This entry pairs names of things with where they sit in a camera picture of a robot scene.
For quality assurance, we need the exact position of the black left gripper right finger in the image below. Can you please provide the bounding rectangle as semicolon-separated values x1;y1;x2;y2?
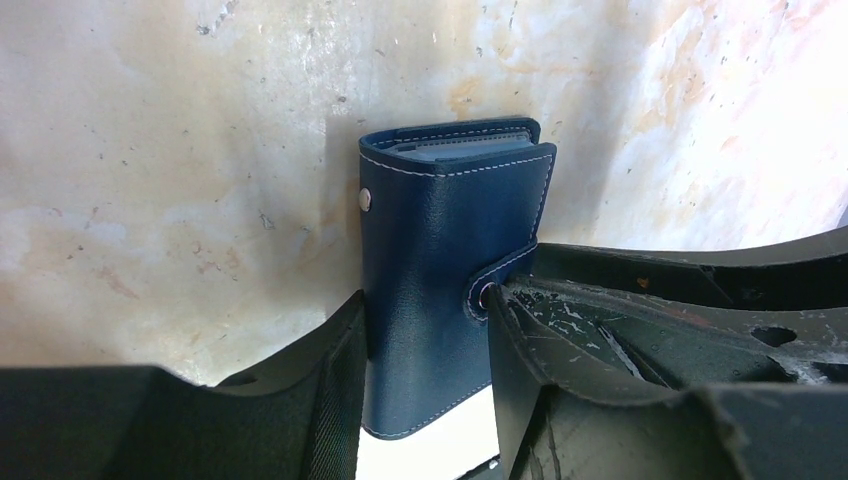
486;285;847;479

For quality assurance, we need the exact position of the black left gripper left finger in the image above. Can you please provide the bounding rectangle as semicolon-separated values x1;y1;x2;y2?
1;292;366;479

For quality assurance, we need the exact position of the dark blue card holder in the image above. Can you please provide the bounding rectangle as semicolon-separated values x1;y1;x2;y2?
358;116;557;440

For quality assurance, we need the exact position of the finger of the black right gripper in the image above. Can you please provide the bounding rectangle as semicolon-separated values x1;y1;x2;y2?
532;227;847;311
506;277;847;388

